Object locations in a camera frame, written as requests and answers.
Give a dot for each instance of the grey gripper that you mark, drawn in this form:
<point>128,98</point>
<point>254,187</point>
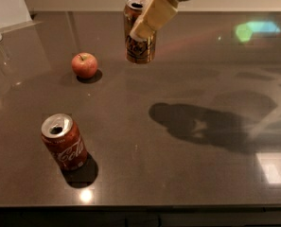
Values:
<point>155,15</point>

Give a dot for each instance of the orange LaCroix can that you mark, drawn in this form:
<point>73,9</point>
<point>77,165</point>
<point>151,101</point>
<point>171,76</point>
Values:
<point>136,52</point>

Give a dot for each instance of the red Coca-Cola can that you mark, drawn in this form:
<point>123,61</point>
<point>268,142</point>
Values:
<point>60,134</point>

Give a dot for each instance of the red apple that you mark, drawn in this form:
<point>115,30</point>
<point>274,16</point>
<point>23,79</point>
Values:
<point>84,65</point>

